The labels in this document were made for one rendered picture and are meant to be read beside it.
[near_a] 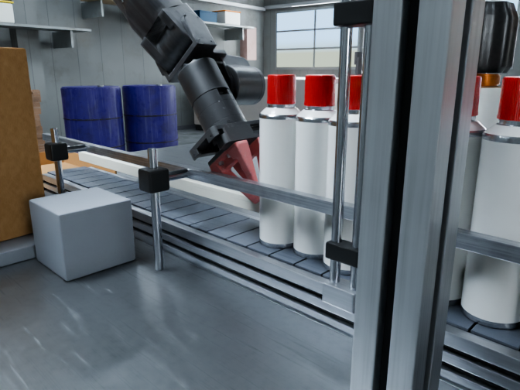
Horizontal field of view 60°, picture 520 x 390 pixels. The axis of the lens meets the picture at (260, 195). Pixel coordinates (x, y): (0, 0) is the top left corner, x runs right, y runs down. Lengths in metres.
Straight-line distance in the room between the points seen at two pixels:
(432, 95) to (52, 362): 0.39
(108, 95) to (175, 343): 4.54
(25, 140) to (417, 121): 0.59
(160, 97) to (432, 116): 4.94
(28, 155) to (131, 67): 7.44
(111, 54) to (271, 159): 7.47
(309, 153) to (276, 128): 0.05
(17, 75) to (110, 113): 4.23
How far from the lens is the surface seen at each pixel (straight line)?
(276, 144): 0.52
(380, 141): 0.28
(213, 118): 0.59
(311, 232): 0.52
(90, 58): 7.75
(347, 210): 0.45
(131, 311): 0.54
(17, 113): 0.74
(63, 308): 0.57
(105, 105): 4.93
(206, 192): 0.72
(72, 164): 1.39
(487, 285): 0.43
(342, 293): 0.42
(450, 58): 0.26
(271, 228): 0.55
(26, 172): 0.75
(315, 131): 0.49
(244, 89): 0.66
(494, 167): 0.40
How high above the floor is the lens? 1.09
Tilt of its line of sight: 15 degrees down
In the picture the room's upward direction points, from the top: straight up
